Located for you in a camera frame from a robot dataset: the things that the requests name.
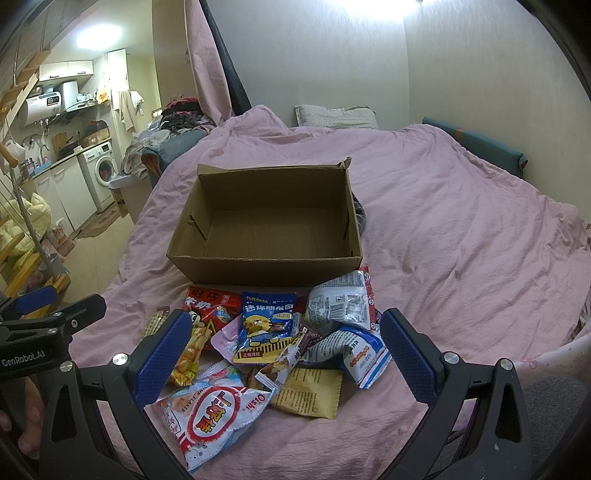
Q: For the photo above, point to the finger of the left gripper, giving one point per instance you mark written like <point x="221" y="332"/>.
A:
<point x="35" y="300"/>
<point x="82" y="313"/>

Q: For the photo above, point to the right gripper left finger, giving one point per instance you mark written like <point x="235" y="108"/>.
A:
<point x="75" y="443"/>

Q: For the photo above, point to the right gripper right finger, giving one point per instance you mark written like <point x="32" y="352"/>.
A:
<point x="495" y="444"/>

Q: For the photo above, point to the beige wafer stick packet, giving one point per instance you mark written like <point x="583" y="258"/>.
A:
<point x="155" y="321"/>

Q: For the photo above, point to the white red Oishi snack bag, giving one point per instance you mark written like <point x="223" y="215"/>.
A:
<point x="212" y="413"/>

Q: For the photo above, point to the yellow chips snack bag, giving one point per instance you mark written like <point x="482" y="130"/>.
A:
<point x="186" y="367"/>

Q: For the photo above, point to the white blue snack bag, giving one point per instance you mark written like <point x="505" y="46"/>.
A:
<point x="361" y="354"/>

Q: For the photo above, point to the red milk candy bag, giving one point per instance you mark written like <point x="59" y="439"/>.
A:
<point x="210" y="308"/>

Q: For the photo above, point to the pink snack packet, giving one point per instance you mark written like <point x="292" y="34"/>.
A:
<point x="225" y="341"/>

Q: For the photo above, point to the tan yellow snack packet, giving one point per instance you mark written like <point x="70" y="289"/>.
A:
<point x="311" y="393"/>

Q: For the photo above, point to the white red-edged snack bag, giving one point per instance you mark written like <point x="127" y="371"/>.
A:
<point x="344" y="301"/>

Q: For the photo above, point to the brown triangle crisp packet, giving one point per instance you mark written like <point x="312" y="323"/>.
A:
<point x="273" y="376"/>

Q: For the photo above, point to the blue mini noodle snack bag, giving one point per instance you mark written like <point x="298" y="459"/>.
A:
<point x="266" y="328"/>

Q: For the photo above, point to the person's left hand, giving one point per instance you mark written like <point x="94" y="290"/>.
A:
<point x="24" y="405"/>

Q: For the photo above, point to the white kitchen cabinet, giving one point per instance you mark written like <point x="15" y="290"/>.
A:
<point x="65" y="190"/>

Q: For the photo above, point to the white washing machine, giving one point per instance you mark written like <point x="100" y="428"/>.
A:
<point x="99" y="167"/>

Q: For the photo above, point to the pink bed duvet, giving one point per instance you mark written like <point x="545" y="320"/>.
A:
<point x="473" y="256"/>

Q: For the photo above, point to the brown cardboard box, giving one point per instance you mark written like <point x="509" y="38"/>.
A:
<point x="279" y="226"/>

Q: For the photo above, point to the grey blue folded bedding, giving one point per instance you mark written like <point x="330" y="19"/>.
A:
<point x="157" y="158"/>

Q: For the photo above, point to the white water heater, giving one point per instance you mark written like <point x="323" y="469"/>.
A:
<point x="39" y="107"/>

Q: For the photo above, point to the pile of dark clothes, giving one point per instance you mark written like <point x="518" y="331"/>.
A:
<point x="185" y="114"/>

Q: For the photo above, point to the grey striped garment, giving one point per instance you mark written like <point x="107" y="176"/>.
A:
<point x="361" y="217"/>

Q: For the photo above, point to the pink hanging curtain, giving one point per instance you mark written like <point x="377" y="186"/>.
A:
<point x="209" y="77"/>

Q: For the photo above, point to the teal bolster cushion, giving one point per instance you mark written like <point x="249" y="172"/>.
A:
<point x="484" y="147"/>

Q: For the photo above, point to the grey white pillow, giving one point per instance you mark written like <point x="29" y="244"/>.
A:
<point x="336" y="118"/>

